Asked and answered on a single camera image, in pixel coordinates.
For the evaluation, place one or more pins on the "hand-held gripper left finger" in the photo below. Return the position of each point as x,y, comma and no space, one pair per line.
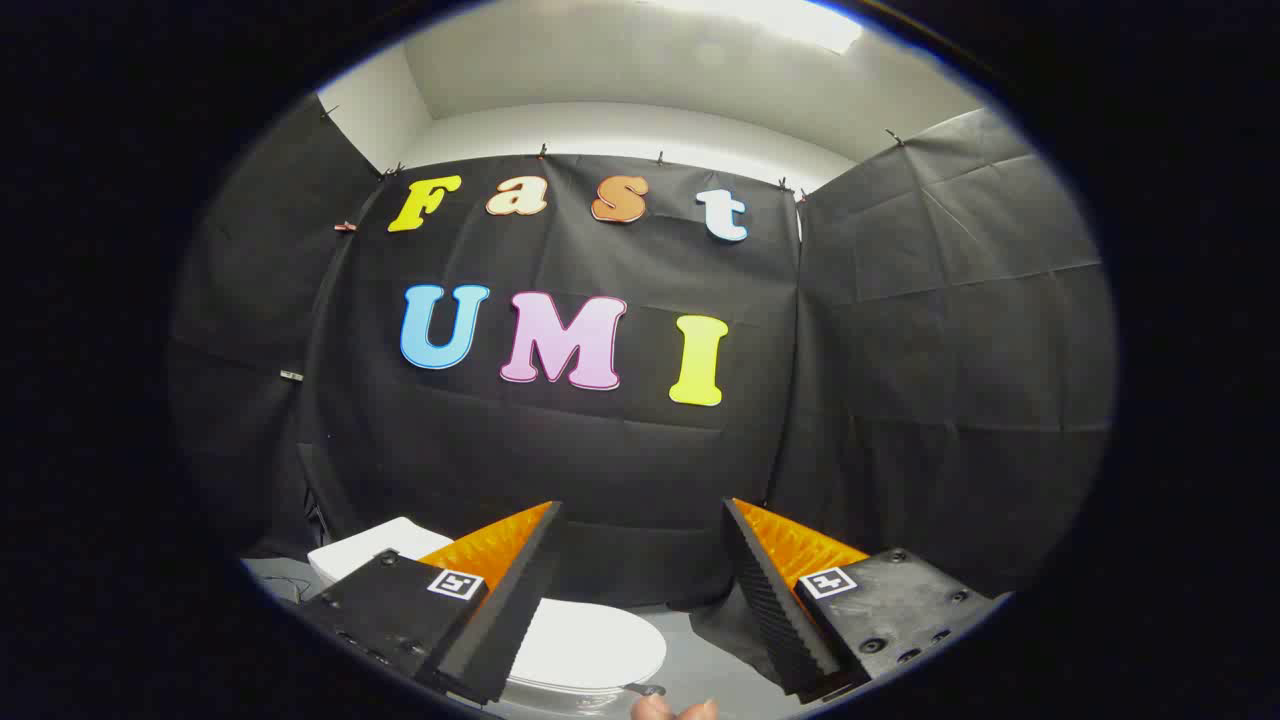
520,600

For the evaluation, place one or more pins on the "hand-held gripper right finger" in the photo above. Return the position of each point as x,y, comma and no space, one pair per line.
765,600

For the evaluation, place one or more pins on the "black round lid pull tab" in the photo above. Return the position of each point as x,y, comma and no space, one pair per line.
650,690

